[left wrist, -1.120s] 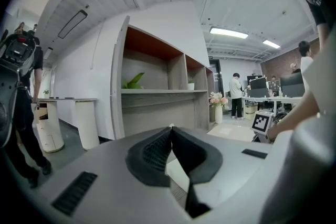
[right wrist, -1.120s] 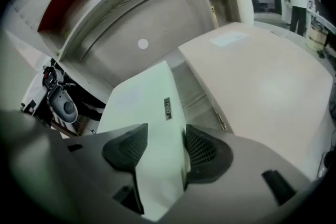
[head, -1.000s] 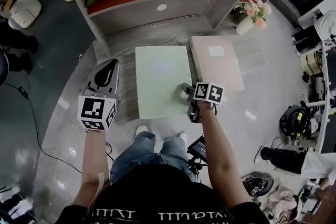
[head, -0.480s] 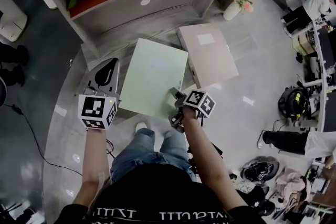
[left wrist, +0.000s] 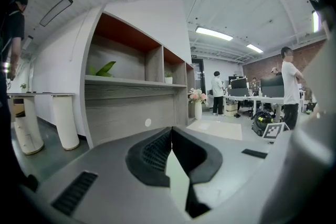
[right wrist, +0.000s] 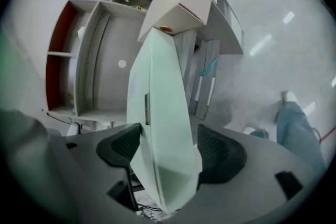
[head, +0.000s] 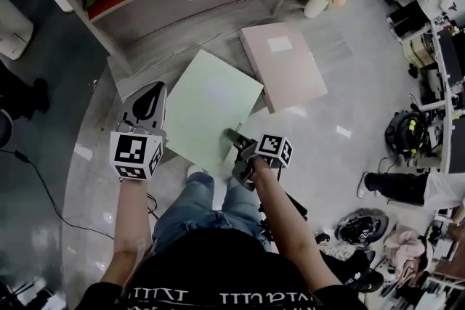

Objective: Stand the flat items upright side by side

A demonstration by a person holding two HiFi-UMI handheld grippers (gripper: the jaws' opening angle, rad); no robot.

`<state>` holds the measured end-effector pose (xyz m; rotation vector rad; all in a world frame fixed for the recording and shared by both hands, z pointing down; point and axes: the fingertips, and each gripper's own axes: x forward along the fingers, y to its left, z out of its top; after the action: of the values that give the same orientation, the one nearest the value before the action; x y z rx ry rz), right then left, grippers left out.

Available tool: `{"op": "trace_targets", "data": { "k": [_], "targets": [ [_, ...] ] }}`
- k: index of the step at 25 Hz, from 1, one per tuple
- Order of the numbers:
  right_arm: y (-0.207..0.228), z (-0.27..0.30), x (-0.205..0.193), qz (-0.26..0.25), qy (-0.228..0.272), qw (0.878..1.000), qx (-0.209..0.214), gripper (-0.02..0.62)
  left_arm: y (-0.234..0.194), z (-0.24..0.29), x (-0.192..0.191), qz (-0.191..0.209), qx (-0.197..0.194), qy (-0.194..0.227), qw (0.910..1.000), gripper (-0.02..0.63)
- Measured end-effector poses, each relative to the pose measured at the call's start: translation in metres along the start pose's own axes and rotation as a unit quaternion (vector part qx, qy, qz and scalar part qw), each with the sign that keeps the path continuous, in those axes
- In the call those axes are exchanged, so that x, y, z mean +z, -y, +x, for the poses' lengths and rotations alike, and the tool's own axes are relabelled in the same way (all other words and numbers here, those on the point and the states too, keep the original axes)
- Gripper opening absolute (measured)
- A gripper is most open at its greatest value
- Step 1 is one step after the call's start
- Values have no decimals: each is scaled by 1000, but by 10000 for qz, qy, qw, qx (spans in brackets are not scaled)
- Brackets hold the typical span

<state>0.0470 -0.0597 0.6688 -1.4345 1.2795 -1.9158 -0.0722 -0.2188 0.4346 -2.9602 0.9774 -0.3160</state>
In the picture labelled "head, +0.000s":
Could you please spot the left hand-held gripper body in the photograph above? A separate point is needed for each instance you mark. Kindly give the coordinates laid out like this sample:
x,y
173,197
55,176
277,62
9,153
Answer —
x,y
132,152

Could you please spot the person's right forearm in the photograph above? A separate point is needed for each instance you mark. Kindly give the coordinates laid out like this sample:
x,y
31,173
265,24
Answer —
x,y
285,225

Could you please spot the white bin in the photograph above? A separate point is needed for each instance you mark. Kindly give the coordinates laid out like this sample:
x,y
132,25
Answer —
x,y
14,29

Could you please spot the black and yellow vacuum cleaner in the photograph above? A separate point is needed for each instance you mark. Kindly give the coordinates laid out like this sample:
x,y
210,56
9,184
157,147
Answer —
x,y
407,132

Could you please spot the person's white shoe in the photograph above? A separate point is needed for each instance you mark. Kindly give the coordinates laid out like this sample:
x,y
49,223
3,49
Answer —
x,y
195,170

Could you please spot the grey wooden shelf unit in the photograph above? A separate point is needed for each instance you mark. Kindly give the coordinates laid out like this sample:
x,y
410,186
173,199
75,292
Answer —
x,y
189,21

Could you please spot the person's black printed shirt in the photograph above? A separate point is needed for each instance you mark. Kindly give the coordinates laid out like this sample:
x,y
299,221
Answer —
x,y
225,272

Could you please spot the pale green item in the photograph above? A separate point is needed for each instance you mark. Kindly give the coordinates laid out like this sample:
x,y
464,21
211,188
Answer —
x,y
207,101

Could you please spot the person's legs in blue jeans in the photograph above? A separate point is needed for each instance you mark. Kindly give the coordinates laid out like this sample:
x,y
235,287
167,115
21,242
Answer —
x,y
196,210

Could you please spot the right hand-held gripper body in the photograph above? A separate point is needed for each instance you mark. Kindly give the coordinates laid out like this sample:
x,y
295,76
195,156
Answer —
x,y
274,147

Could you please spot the pink cloth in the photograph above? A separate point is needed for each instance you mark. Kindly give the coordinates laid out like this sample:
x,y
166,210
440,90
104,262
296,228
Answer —
x,y
403,247

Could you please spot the cardboard box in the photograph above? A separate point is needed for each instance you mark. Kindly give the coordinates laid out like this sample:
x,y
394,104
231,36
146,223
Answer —
x,y
419,51

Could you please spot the black shoes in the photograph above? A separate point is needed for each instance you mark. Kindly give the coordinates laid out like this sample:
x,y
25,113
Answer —
x,y
357,272

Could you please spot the pale pink item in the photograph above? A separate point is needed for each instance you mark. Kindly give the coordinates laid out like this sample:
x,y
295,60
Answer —
x,y
287,72

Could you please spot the white office desk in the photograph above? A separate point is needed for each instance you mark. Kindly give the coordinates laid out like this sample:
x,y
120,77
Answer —
x,y
454,90

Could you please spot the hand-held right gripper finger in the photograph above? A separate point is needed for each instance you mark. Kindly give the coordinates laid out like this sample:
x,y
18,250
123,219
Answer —
x,y
238,141

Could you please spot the person's left forearm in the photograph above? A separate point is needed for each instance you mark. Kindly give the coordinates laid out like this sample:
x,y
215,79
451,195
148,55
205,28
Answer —
x,y
127,221

